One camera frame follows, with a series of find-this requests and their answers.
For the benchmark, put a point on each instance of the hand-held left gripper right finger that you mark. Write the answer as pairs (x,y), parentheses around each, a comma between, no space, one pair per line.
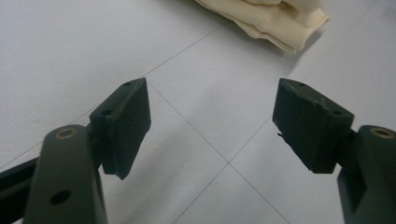
(311,130)

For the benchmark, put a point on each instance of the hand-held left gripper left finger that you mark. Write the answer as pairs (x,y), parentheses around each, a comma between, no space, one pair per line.
(124,130)

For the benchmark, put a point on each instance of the cream baby pants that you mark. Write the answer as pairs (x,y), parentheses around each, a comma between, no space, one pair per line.
(264,18)

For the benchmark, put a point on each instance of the white table mat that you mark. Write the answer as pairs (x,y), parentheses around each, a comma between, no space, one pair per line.
(77,46)

